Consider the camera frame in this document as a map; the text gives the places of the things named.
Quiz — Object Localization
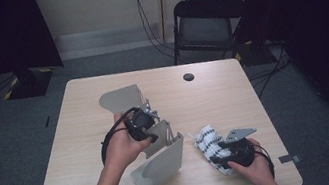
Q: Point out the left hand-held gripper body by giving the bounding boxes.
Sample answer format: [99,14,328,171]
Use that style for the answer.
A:
[121,102,166,148]

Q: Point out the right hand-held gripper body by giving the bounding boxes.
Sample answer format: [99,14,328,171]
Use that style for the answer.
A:
[214,125,264,172]

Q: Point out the white knit cloth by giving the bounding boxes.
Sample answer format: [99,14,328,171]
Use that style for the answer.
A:
[187,121,238,182]

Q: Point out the expandable grey metal bookend rack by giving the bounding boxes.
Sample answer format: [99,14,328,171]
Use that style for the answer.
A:
[96,77,193,185]

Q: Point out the person's right hand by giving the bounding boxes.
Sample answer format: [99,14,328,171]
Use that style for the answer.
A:
[225,135,278,185]

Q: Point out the person's left hand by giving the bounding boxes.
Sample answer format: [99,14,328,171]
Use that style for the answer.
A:
[96,109,158,176]

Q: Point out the grey tape strip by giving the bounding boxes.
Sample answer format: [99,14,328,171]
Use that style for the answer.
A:
[278,152,301,166]

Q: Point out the black folding chair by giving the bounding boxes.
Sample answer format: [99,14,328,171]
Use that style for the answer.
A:
[164,0,254,68]

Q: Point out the black stand base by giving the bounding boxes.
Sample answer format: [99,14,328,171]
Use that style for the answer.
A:
[0,64,57,103]

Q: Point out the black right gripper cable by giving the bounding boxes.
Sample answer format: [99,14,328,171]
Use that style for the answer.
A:
[251,141,278,182]

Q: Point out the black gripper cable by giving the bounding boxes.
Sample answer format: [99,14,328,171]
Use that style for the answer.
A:
[65,106,151,185]
[251,141,278,182]

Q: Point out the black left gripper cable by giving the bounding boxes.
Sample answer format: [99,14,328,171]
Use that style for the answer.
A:
[65,106,151,185]

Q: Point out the black table cable grommet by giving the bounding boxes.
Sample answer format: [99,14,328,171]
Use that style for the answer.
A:
[182,71,196,83]

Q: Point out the black power cable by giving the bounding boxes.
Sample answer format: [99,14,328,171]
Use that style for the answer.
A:
[135,0,178,65]
[134,0,177,57]

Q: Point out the black floor cables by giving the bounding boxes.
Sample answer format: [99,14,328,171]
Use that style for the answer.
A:
[243,35,298,99]

